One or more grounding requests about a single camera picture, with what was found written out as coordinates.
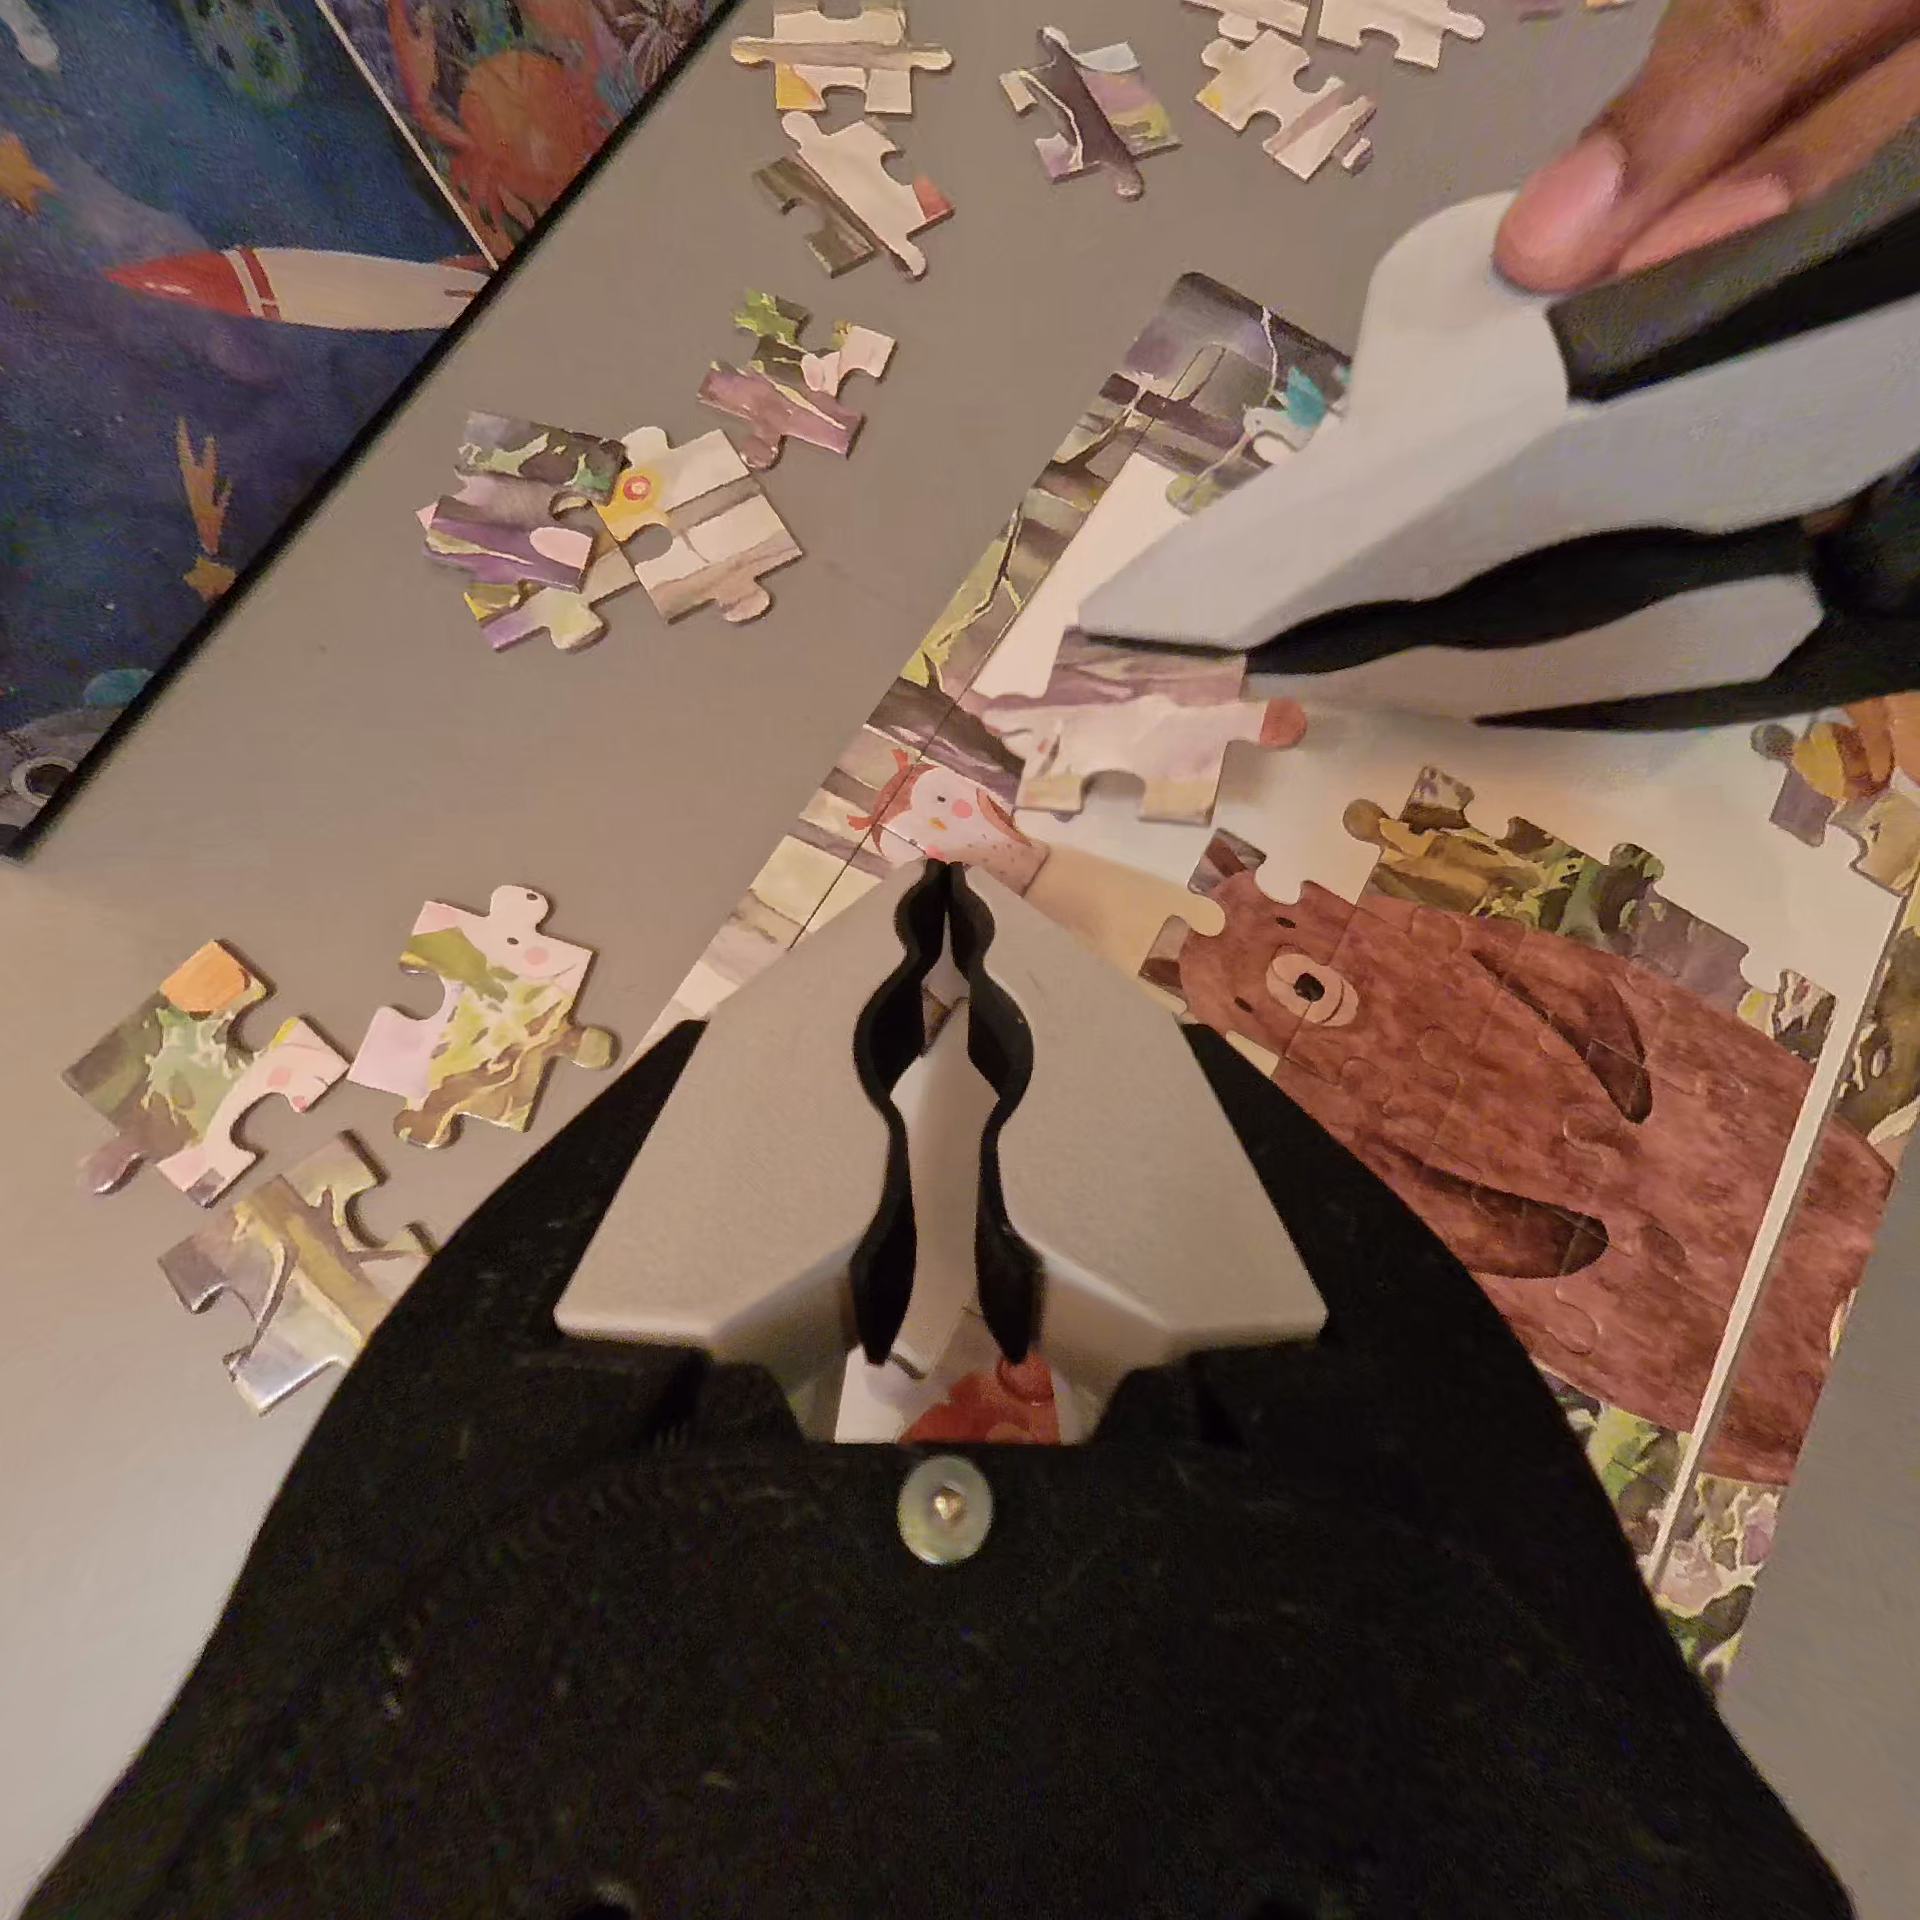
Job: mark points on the person's right hand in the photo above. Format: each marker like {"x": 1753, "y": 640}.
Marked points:
{"x": 1723, "y": 120}

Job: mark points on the grey white jigsaw piece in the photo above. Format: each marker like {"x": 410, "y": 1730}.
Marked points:
{"x": 1141, "y": 733}

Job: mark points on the animal jigsaw puzzle board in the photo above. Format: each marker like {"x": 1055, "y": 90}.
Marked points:
{"x": 1499, "y": 1079}

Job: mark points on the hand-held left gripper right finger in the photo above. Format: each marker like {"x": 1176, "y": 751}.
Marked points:
{"x": 1170, "y": 1185}

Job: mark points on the puzzle pieces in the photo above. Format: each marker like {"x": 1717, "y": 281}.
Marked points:
{"x": 691, "y": 524}

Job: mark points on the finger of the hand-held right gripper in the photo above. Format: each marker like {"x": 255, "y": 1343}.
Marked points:
{"x": 1499, "y": 465}
{"x": 1860, "y": 675}

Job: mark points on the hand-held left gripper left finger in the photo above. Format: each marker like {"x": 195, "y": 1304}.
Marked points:
{"x": 705, "y": 1185}

